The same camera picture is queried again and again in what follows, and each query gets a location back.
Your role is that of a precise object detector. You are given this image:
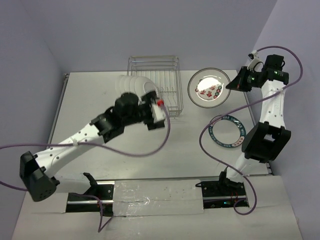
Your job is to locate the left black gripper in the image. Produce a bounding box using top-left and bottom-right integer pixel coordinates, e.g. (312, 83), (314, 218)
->
(122, 90), (165, 130)

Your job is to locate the teal lettered rim plate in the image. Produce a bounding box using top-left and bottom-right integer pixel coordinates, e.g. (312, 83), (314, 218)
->
(134, 76), (160, 98)
(208, 115), (247, 149)

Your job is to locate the red character plate green rim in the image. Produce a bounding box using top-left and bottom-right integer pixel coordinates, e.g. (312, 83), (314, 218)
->
(187, 67), (231, 109)

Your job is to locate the green red rimmed plate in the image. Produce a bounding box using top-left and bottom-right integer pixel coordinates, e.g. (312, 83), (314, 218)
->
(120, 75), (132, 94)
(114, 75), (125, 97)
(128, 76), (139, 93)

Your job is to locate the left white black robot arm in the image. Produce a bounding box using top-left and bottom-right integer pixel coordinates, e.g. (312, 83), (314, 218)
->
(19, 91), (169, 202)

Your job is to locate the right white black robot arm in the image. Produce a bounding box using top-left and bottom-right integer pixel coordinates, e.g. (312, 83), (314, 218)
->
(217, 53), (291, 196)

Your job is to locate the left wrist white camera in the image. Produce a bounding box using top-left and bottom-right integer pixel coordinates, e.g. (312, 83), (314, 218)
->
(151, 99), (166, 124)

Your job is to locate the wrist white camera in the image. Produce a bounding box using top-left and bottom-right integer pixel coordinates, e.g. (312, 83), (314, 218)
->
(247, 50), (263, 72)
(151, 99), (166, 124)

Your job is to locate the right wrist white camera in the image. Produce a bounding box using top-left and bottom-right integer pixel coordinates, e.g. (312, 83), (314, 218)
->
(247, 50), (263, 72)

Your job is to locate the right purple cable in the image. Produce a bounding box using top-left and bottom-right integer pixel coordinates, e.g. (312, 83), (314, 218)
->
(199, 45), (304, 216)

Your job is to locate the purple cable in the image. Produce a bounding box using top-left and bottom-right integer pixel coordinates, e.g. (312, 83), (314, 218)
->
(0, 104), (172, 233)
(199, 45), (304, 216)

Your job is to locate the silver wire dish rack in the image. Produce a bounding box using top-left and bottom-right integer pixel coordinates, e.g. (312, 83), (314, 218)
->
(127, 55), (184, 119)

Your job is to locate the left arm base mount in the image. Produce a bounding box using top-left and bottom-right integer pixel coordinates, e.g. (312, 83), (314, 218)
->
(65, 172), (115, 217)

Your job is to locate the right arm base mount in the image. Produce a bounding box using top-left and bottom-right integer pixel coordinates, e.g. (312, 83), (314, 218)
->
(195, 180), (249, 209)

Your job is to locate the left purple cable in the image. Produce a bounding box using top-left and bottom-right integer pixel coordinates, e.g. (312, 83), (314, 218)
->
(0, 104), (172, 233)

